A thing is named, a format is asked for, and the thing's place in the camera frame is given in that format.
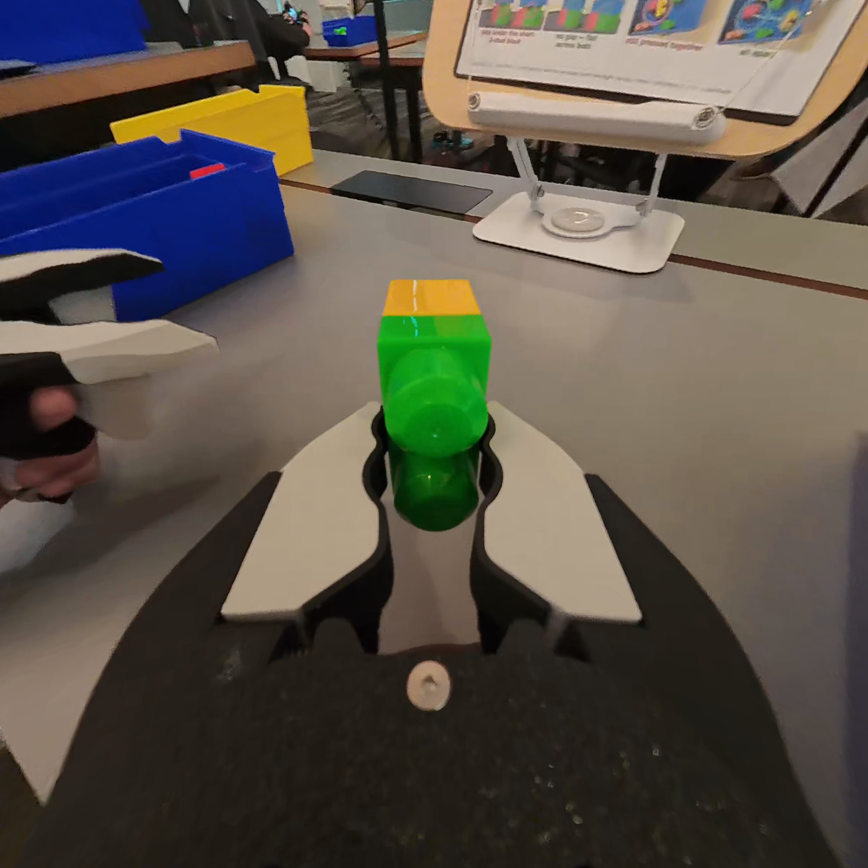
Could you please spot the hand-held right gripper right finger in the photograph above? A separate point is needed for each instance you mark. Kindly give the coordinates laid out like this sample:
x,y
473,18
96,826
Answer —
x,y
556,543

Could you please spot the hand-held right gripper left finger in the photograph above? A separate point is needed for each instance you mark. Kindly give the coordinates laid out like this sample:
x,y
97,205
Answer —
x,y
305,543

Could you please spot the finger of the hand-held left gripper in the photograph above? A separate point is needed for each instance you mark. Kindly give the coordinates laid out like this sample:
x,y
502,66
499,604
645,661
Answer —
x,y
136,360
54,285

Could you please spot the blue plastic bin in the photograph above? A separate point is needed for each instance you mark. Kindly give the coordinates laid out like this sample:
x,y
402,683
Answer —
x,y
68,30
204,238

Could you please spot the green toy building block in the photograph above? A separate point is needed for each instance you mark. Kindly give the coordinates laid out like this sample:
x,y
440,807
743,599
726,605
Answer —
x,y
434,393

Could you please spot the yellow toy building block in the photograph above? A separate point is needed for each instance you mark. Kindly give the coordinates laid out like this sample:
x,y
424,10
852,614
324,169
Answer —
x,y
427,299

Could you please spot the person's left hand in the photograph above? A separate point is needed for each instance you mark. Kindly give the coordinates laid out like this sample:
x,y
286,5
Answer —
x,y
54,475

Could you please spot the wooden side table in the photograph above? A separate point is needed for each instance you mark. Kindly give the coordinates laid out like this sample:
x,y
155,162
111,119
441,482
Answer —
x,y
122,75

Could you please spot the yellow plastic bin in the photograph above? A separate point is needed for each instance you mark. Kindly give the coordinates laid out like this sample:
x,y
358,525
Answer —
x,y
258,122

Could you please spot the black flat panel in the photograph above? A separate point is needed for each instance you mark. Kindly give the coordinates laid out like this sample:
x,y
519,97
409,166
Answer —
x,y
407,193

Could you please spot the small blue bin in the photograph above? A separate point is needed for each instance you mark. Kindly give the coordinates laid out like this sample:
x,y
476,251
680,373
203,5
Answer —
x,y
350,30

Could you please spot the wooden display board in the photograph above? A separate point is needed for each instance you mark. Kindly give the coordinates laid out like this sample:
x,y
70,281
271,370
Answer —
x,y
448,82

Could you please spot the white angled panel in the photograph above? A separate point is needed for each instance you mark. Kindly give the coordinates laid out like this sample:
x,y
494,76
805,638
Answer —
x,y
827,163

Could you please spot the printed instruction sheet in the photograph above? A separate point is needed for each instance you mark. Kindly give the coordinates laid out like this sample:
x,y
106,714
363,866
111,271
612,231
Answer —
x,y
610,54

